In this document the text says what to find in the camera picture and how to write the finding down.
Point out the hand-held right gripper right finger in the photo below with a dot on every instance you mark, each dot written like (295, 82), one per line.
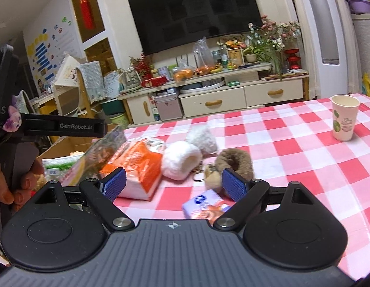
(234, 185)

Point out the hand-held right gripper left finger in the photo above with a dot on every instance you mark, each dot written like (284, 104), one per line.
(114, 184)

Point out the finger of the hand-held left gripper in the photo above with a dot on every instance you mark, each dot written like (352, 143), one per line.
(68, 125)

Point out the cardboard box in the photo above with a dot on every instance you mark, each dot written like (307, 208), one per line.
(62, 146)

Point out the brown fluffy scrunchie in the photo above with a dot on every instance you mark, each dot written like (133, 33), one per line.
(223, 158)

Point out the orange tissue pack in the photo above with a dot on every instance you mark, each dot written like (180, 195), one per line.
(140, 167)

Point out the printed plastic bag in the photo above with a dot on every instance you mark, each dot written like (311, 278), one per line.
(104, 149)

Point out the purple tissue packet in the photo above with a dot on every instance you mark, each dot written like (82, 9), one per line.
(202, 203)

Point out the green tissue pack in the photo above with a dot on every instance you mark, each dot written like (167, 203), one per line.
(62, 163)

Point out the purple plush toy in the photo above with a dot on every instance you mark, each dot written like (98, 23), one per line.
(11, 119)

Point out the dark green bucket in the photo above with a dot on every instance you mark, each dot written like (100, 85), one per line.
(113, 106)

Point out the light green bucket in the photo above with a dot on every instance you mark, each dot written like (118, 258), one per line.
(119, 119)

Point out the white lace cloth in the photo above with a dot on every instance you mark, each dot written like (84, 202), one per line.
(92, 77)

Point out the white fluffy pompom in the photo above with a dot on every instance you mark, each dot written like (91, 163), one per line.
(202, 139)

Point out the pink checkered tablecloth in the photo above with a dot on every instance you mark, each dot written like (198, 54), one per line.
(292, 155)

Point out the white fluffy slipper blue trim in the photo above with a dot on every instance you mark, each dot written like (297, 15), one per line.
(176, 155)

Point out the glass pitcher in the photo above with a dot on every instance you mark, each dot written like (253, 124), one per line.
(131, 79)

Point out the cream television cabinet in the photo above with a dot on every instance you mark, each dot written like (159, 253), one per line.
(211, 103)

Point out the pink storage box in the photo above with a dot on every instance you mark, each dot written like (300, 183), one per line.
(170, 107)

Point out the red berry branches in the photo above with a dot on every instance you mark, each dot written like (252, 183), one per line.
(141, 65)

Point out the red box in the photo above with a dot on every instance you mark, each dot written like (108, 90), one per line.
(155, 81)

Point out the small green box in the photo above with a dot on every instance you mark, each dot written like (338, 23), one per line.
(233, 83)

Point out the bananas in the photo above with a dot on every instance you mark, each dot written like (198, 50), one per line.
(216, 69)

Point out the bag of oranges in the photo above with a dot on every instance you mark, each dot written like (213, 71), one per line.
(183, 74)

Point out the white paper cup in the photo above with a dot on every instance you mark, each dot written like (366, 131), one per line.
(345, 119)

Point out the potted green plant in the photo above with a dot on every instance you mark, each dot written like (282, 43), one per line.
(251, 57)

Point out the clear plastic bag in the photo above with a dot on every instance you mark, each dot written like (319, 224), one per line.
(204, 53)

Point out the red candle holder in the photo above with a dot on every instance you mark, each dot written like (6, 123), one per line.
(292, 58)

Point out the pink artificial flowers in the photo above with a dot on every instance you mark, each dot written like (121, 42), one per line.
(274, 33)

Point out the yellow detergent bottle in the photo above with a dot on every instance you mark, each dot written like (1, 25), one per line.
(367, 86)

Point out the black television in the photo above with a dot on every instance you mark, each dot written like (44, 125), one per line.
(194, 12)

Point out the white standing air conditioner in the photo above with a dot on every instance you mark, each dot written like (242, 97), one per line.
(328, 21)

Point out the purple basin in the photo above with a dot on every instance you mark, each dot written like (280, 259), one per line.
(361, 6)

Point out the wall sticker chart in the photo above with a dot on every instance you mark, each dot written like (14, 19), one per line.
(44, 53)

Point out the wooden photo frame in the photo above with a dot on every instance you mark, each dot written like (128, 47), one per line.
(235, 57)

